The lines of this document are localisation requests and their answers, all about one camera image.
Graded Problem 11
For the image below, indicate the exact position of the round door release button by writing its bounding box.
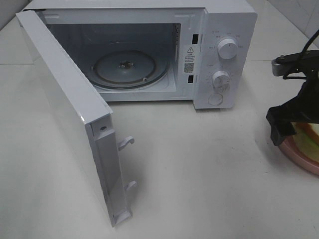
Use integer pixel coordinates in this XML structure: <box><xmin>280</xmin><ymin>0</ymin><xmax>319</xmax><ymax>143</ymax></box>
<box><xmin>208</xmin><ymin>93</ymin><xmax>223</xmax><ymax>106</ymax></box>

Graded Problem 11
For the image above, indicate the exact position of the white warning label sticker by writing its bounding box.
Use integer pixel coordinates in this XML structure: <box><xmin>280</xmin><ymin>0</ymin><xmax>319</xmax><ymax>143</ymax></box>
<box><xmin>183</xmin><ymin>44</ymin><xmax>198</xmax><ymax>74</ymax></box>

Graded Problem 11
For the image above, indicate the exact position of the white microwave door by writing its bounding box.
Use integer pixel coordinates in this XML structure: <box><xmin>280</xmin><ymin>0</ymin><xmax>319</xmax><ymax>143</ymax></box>
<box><xmin>16</xmin><ymin>10</ymin><xmax>136</xmax><ymax>226</ymax></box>

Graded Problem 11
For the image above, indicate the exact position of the pink plate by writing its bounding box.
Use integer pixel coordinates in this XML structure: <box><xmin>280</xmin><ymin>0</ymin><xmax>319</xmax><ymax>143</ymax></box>
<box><xmin>278</xmin><ymin>136</ymin><xmax>319</xmax><ymax>175</ymax></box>

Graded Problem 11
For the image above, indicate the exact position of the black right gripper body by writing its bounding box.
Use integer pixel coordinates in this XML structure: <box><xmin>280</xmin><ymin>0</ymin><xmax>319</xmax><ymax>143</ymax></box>
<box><xmin>296</xmin><ymin>74</ymin><xmax>319</xmax><ymax>110</ymax></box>

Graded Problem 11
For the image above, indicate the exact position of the sandwich with lettuce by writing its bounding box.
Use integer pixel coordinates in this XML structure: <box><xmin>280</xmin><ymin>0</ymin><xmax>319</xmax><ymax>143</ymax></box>
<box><xmin>292</xmin><ymin>122</ymin><xmax>319</xmax><ymax>162</ymax></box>

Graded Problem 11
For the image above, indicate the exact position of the glass microwave turntable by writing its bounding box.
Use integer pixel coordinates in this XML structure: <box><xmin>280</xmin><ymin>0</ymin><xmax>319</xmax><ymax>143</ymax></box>
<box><xmin>91</xmin><ymin>50</ymin><xmax>169</xmax><ymax>90</ymax></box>

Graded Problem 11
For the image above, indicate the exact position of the white timer knob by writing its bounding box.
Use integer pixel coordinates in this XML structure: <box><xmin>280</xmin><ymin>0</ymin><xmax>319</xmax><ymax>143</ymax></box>
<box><xmin>212</xmin><ymin>70</ymin><xmax>231</xmax><ymax>88</ymax></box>

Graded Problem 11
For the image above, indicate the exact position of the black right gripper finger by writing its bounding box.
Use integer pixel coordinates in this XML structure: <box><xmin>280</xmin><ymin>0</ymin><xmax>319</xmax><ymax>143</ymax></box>
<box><xmin>266</xmin><ymin>98</ymin><xmax>312</xmax><ymax>146</ymax></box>

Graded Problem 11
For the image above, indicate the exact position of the black camera cable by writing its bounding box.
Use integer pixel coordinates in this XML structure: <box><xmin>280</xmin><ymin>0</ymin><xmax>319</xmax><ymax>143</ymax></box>
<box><xmin>274</xmin><ymin>29</ymin><xmax>319</xmax><ymax>81</ymax></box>

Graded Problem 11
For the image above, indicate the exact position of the white microwave oven body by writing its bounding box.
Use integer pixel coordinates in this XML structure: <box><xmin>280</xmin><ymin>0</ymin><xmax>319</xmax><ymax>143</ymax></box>
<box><xmin>16</xmin><ymin>0</ymin><xmax>257</xmax><ymax>109</ymax></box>

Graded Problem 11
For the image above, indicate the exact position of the white power knob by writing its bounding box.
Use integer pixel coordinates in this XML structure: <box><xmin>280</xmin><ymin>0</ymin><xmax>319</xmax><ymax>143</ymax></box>
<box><xmin>217</xmin><ymin>37</ymin><xmax>238</xmax><ymax>60</ymax></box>

